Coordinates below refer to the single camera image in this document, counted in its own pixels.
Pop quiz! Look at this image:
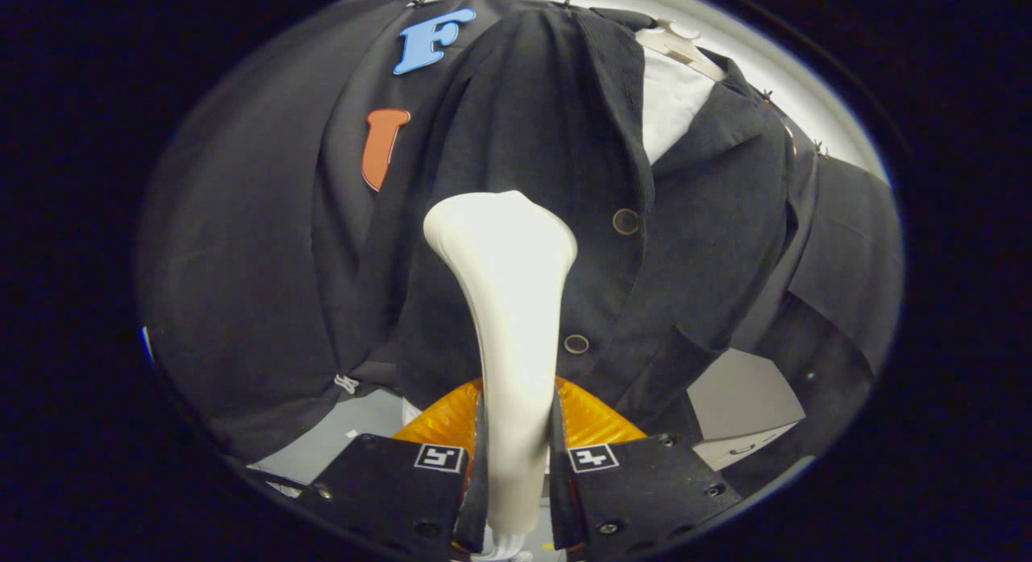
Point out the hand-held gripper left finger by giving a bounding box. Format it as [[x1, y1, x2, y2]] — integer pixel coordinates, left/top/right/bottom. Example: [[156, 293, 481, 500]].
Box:
[[297, 377, 489, 556]]

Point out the grey cabinet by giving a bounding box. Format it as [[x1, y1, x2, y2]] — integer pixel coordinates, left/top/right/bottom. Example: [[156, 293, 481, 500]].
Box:
[[685, 348, 807, 472]]

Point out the white garment steamer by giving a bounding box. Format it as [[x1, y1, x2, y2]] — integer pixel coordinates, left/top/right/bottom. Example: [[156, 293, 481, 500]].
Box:
[[422, 191, 579, 559]]

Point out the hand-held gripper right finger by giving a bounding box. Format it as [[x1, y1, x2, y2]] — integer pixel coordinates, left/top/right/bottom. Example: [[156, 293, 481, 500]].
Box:
[[551, 375, 743, 551]]

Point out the black backdrop cloth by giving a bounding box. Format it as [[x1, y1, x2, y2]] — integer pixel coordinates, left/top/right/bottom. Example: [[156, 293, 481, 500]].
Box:
[[135, 0, 904, 498]]

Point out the black jacket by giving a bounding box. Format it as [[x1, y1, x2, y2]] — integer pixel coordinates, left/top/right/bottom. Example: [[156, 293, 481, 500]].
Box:
[[310, 6, 807, 422]]

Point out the white shirt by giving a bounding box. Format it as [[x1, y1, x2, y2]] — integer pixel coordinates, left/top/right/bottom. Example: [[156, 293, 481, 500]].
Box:
[[641, 46, 718, 166]]

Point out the white clothes hanger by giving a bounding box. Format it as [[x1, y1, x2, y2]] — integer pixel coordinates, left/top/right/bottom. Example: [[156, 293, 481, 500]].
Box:
[[633, 18, 730, 83]]

